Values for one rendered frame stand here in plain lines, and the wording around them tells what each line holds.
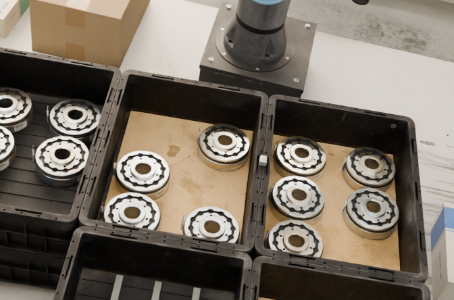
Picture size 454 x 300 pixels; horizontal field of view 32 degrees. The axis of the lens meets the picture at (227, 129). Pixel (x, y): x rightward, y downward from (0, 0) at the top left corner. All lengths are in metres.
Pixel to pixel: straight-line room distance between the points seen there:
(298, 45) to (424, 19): 1.69
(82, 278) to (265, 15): 0.73
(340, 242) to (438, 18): 2.22
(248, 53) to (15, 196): 0.65
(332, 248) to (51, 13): 0.86
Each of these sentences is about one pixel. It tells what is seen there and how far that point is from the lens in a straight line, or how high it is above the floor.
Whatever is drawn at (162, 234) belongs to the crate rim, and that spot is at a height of 0.93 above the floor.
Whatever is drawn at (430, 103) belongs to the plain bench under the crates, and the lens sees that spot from 2.05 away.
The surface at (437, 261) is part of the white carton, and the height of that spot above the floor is 0.74.
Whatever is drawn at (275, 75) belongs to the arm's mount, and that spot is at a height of 0.80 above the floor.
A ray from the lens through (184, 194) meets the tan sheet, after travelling 1.51.
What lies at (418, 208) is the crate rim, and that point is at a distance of 1.47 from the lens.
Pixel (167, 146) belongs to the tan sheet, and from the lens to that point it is 1.59.
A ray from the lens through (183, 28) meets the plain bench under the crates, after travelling 2.08.
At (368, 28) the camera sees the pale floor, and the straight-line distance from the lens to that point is 3.42.
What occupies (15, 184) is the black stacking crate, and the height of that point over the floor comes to 0.83.
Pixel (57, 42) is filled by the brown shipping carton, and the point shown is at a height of 0.74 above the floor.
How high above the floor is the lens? 2.00
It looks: 45 degrees down
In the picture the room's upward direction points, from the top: 11 degrees clockwise
